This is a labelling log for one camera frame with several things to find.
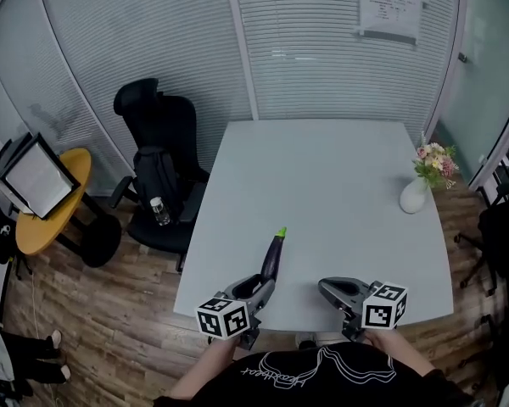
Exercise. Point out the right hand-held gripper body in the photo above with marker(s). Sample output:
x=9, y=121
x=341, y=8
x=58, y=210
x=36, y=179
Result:
x=382, y=310

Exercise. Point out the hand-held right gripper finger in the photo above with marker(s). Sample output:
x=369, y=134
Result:
x=333, y=297
x=352, y=281

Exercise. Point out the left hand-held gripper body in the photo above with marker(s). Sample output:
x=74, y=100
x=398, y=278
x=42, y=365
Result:
x=222, y=318

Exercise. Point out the purple eggplant with green stem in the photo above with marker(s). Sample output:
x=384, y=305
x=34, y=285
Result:
x=271, y=257

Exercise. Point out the person's right forearm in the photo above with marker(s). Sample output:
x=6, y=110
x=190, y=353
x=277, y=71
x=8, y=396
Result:
x=403, y=354

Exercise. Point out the person's left forearm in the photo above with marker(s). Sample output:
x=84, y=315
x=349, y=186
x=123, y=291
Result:
x=203, y=367

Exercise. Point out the person's black printed shirt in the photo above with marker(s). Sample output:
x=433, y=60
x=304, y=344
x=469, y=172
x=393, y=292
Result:
x=322, y=384

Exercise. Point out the white ceramic vase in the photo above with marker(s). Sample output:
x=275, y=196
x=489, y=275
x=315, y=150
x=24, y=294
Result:
x=413, y=197

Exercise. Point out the clear water bottle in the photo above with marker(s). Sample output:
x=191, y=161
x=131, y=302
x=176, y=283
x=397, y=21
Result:
x=160, y=212

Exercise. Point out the black backpack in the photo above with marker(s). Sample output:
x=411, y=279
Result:
x=157, y=176

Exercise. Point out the black wheeled office chair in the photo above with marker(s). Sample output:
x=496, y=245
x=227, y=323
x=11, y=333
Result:
x=500, y=231

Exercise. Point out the pink and yellow flower bouquet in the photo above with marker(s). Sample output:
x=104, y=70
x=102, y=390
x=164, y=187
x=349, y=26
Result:
x=434, y=163

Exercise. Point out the round yellow side table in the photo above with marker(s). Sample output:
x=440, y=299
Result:
x=76, y=172

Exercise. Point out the black framed light panel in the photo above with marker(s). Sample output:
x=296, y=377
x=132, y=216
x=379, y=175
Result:
x=36, y=178

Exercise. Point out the black tripod stand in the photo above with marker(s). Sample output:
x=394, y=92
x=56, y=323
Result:
x=2, y=235

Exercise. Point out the white paper notice sheet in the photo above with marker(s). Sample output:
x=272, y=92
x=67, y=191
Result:
x=388, y=13

